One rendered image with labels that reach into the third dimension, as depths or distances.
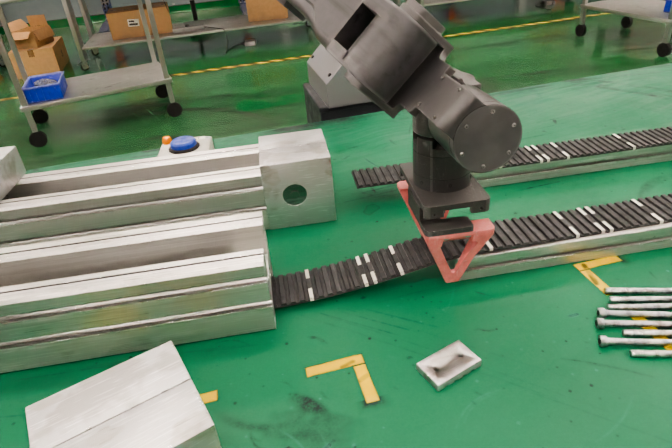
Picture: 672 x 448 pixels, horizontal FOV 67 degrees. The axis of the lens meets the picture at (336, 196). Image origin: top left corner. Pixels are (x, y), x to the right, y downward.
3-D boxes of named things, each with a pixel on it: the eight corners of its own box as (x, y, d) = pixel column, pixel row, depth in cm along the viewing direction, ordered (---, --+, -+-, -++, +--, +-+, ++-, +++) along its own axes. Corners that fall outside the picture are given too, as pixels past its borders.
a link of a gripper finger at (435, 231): (426, 299, 51) (425, 219, 47) (408, 259, 57) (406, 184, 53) (492, 290, 51) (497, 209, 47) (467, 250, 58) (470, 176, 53)
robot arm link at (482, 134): (403, -6, 45) (339, 72, 47) (453, 11, 34) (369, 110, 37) (488, 77, 50) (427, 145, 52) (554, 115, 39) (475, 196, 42)
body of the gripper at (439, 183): (424, 225, 48) (423, 152, 45) (399, 178, 57) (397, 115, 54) (491, 215, 48) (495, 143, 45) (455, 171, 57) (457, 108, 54)
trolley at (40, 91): (169, 95, 392) (133, -51, 342) (184, 115, 348) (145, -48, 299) (20, 126, 356) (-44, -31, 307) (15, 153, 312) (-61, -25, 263)
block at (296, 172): (325, 179, 80) (319, 122, 75) (336, 220, 69) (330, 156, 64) (267, 187, 79) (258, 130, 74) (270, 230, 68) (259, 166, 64)
